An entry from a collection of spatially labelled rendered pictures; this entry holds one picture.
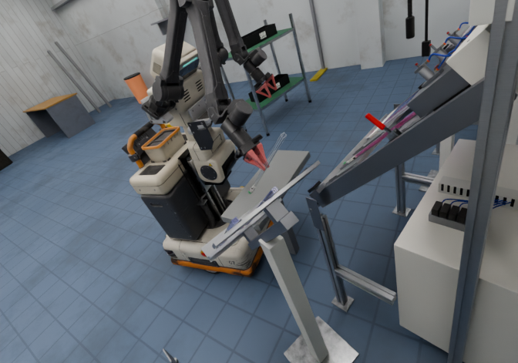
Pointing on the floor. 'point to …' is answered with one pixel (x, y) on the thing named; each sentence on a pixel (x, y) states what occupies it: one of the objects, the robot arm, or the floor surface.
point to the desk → (61, 115)
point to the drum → (136, 84)
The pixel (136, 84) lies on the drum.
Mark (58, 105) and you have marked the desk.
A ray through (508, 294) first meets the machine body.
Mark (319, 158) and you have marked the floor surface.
